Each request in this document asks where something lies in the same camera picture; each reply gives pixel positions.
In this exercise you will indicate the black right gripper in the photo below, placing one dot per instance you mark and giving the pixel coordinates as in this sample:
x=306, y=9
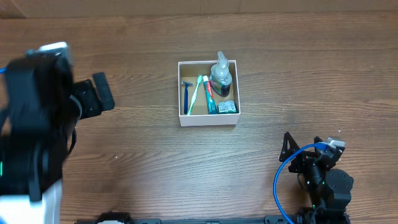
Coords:
x=300, y=160

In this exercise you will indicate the teal toothpaste tube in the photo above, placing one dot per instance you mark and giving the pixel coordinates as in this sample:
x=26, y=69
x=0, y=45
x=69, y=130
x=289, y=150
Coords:
x=209, y=96

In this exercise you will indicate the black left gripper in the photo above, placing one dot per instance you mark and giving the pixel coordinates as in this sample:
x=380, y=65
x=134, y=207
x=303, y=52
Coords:
x=91, y=106

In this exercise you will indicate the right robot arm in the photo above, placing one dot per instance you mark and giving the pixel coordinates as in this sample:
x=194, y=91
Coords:
x=329, y=188

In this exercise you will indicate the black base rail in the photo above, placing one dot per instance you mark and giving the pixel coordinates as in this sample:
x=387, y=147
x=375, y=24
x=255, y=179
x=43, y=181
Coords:
x=268, y=219

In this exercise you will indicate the green soap bar packet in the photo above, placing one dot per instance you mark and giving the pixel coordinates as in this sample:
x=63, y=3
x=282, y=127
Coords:
x=226, y=107

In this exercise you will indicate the blue disposable razor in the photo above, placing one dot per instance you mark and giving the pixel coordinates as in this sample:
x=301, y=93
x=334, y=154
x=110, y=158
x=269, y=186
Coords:
x=186, y=85

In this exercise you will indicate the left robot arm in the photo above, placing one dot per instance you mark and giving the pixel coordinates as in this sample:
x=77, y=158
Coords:
x=45, y=104

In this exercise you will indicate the clear pump soap bottle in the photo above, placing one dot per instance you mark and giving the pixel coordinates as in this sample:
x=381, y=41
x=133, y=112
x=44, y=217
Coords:
x=221, y=78

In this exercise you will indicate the green white toothbrush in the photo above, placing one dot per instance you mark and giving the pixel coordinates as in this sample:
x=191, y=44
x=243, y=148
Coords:
x=194, y=96

